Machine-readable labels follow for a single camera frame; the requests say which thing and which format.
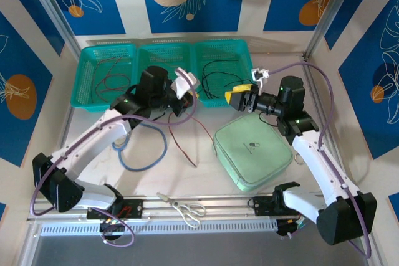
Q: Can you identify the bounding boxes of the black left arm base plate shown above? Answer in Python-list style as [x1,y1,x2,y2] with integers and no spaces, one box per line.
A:
[86,199,145,220]

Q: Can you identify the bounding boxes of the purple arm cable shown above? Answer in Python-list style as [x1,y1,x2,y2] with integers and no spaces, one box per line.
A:
[266,62,373,259]
[30,67,199,247]

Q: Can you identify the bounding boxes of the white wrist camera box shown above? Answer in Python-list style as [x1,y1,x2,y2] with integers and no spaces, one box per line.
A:
[172,66,200,98]
[251,67,271,90]

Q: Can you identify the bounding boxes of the teal plastic basket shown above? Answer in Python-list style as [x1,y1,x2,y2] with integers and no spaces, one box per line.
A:
[193,39,261,108]
[70,44,140,114]
[136,42,198,112]

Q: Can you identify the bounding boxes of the white handled scissors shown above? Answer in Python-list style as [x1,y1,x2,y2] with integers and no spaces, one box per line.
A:
[156,192,208,229]

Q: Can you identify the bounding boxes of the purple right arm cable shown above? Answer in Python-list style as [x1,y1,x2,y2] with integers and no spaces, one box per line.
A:
[266,62,373,259]

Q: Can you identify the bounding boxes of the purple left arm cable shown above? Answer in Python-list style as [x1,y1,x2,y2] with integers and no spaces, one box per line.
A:
[30,67,199,247]

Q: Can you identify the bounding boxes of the blue stethoscope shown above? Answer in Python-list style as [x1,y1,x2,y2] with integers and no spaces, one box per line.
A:
[112,122,168,173]

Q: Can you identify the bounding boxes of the black controller board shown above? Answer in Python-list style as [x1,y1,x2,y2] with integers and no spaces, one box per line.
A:
[99,217,128,242]
[276,217,309,239]

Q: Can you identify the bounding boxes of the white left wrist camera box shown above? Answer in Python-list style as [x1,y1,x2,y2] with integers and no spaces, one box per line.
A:
[172,66,200,98]

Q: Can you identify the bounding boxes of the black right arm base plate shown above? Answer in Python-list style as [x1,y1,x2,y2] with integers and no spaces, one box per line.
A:
[251,196,311,217]

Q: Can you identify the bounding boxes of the aluminium frame post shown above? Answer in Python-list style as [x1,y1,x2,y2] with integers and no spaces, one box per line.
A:
[21,0,82,59]
[304,0,359,60]

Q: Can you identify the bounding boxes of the black wire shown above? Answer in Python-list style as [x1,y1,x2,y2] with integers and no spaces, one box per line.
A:
[201,57,243,98]
[201,60,247,100]

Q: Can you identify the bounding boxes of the mint green zip pouch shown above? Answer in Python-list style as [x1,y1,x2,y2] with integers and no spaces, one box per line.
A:
[213,113,294,192]

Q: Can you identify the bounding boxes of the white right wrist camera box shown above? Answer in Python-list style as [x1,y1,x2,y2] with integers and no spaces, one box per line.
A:
[251,67,271,90]

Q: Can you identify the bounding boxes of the aluminium table rail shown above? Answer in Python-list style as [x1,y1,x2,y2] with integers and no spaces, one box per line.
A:
[26,191,372,222]

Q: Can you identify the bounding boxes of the white slotted cable duct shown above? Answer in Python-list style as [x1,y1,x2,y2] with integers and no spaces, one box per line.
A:
[39,219,279,237]

